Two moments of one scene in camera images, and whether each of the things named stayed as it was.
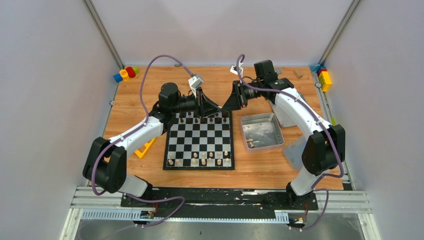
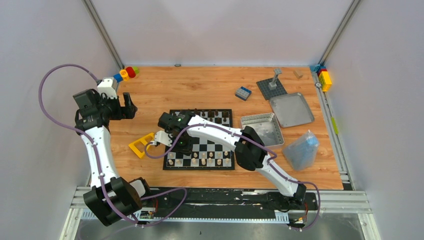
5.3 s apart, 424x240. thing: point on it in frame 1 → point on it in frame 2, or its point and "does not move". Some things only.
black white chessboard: [195, 143] does not move
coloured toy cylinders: [125, 74] does not move
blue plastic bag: [293, 151] does not move
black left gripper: [201, 103] → [120, 108]
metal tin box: [261, 131] does not move
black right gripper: [237, 98] → [187, 149]
